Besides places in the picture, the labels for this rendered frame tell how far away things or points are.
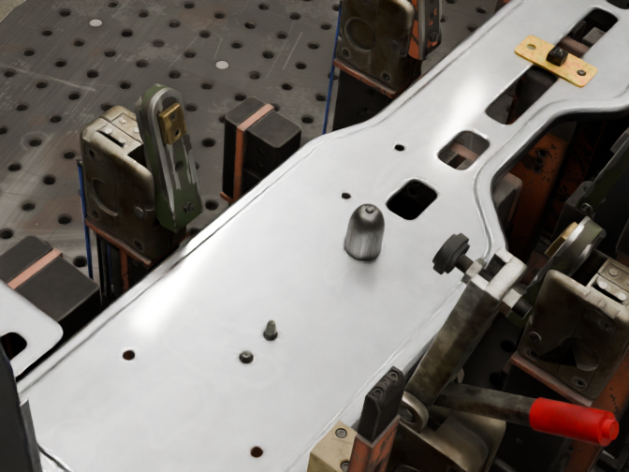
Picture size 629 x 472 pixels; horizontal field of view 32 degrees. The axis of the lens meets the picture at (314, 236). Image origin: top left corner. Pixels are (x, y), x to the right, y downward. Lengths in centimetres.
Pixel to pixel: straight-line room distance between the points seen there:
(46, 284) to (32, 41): 72
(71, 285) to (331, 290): 22
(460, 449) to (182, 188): 34
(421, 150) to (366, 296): 19
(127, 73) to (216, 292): 70
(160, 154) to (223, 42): 71
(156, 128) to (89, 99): 62
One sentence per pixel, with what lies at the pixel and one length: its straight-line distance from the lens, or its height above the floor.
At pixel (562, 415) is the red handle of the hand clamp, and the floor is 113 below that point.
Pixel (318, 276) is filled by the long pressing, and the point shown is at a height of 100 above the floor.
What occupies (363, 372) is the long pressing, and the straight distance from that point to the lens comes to 87.
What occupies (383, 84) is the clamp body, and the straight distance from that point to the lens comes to 122.
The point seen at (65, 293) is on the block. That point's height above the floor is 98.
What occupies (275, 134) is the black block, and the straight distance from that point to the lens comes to 106.
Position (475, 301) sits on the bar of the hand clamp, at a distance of 67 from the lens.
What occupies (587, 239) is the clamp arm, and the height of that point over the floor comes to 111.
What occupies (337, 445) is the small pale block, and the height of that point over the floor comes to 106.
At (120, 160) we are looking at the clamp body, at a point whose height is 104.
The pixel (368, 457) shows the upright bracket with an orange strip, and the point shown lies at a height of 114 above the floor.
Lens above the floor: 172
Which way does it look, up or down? 49 degrees down
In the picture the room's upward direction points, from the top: 8 degrees clockwise
